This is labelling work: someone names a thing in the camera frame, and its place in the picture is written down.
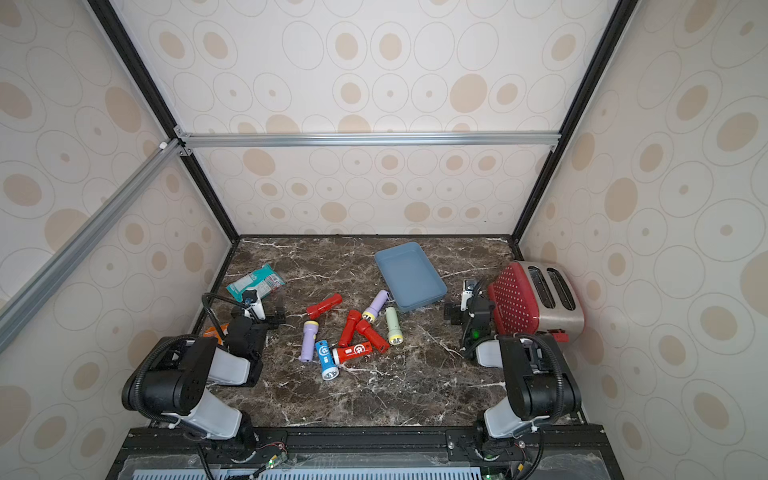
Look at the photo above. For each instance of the blue storage tray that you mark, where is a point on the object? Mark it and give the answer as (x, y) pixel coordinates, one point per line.
(411, 278)

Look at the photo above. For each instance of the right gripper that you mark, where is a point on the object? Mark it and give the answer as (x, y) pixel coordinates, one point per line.
(455, 311)

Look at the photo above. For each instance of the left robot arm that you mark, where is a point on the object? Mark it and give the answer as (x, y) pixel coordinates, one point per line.
(170, 386)

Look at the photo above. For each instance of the orange snack packet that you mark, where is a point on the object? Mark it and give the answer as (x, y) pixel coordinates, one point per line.
(212, 332)

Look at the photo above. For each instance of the horizontal aluminium rail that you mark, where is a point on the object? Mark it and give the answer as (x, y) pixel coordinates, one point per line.
(360, 140)

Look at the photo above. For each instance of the left diagonal aluminium rail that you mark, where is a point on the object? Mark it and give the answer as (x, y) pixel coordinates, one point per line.
(28, 301)

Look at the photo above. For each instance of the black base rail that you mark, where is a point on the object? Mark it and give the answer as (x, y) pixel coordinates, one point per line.
(554, 452)

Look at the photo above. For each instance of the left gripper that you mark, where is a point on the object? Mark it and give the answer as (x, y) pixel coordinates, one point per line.
(267, 318)

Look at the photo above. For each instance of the teal snack packet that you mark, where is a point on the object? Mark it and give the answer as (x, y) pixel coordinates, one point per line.
(261, 282)

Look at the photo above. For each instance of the red flashlight diagonal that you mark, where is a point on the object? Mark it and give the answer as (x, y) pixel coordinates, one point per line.
(364, 328)

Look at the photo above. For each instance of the red and steel toaster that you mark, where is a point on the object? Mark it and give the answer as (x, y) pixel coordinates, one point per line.
(532, 298)

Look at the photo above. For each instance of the purple flashlight yellow head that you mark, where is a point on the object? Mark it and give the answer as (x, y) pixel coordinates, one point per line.
(310, 330)

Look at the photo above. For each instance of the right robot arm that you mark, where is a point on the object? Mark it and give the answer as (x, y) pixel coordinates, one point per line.
(539, 386)

